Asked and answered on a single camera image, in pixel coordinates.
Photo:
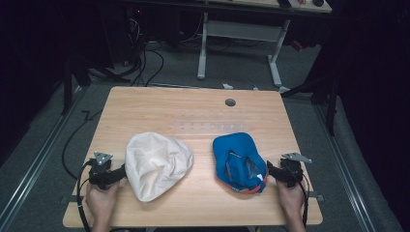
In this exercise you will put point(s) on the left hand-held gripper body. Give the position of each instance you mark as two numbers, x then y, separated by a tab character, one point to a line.
100	175

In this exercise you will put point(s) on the white cloth cap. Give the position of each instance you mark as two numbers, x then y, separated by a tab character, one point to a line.
154	164

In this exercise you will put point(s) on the person's right hand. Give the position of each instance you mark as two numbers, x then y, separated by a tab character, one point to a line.
291	203

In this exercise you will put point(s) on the metal floor rail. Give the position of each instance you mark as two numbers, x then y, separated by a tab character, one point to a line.
35	161
346	170

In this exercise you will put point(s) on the person's left hand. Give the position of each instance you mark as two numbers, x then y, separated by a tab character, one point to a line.
101	203

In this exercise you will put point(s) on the blue cap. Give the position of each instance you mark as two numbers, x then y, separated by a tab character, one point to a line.
237	151

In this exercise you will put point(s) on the small white floor object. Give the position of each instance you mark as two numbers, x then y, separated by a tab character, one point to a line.
227	86

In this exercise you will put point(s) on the black round object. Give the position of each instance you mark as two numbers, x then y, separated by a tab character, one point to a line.
318	2

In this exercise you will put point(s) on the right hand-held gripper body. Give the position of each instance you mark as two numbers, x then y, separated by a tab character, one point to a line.
291	172

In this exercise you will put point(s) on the desk with white metal legs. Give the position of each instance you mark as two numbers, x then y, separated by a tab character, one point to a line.
240	30

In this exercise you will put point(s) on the black metal stand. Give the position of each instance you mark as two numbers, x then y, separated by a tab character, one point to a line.
67	87
330	109

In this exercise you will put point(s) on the grey tape piece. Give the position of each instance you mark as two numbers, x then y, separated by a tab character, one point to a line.
318	196
69	199

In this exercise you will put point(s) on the red object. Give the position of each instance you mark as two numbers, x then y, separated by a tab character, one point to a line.
297	45

